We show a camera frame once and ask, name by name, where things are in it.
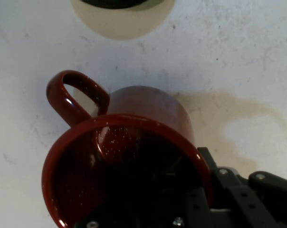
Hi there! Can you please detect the red enamel mug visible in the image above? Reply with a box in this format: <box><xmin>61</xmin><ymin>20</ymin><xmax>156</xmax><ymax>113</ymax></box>
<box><xmin>41</xmin><ymin>69</ymin><xmax>214</xmax><ymax>228</ymax></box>

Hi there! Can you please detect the dark green enamel mug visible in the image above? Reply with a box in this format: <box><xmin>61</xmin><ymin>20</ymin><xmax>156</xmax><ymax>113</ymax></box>
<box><xmin>79</xmin><ymin>0</ymin><xmax>148</xmax><ymax>10</ymax></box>

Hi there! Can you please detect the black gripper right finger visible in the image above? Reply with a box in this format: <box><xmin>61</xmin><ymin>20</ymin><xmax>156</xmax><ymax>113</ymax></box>
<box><xmin>197</xmin><ymin>146</ymin><xmax>287</xmax><ymax>228</ymax></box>

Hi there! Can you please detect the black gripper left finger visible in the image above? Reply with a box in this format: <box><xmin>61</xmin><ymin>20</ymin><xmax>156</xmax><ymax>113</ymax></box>
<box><xmin>74</xmin><ymin>187</ymin><xmax>213</xmax><ymax>228</ymax></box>

